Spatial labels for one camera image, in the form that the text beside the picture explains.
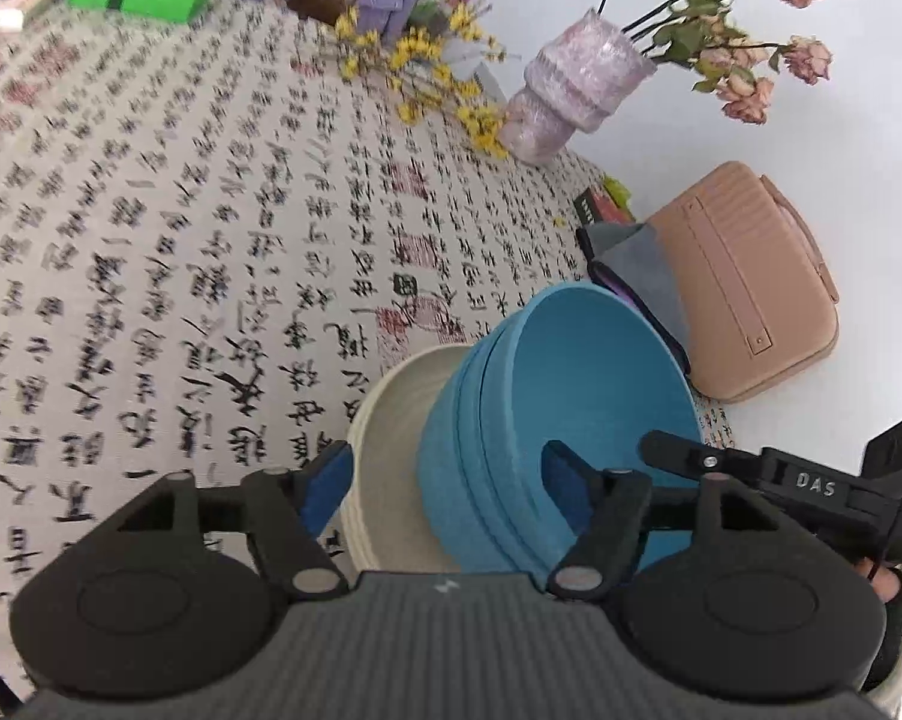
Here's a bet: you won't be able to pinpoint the tan hard case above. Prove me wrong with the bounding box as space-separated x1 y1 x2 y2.
646 161 840 404

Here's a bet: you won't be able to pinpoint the cream plate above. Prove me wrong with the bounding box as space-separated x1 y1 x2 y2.
338 499 383 572
344 343 476 572

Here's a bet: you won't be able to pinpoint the folded grey purple cloth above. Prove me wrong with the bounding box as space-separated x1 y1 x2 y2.
577 221 696 376

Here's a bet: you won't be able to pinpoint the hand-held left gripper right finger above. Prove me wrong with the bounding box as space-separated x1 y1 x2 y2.
541 441 789 602

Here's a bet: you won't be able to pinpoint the pink textured vase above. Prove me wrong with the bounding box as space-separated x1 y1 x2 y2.
498 7 658 166

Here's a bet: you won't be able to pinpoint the yellow flower sprig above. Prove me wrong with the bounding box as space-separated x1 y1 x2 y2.
293 0 512 162

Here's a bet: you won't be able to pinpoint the person's right hand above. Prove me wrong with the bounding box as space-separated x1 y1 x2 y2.
854 556 902 605

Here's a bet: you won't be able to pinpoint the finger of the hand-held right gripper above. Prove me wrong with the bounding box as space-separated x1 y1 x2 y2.
638 431 778 496

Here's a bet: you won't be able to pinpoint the calligraphy printed tablecloth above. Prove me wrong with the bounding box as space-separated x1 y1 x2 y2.
0 0 733 698

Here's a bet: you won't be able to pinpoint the dried pink roses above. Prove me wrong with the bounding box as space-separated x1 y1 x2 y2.
597 0 857 125

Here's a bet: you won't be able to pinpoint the small dark box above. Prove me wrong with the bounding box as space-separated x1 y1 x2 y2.
573 174 636 227

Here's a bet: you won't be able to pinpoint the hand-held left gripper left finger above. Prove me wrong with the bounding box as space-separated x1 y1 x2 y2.
110 441 353 605

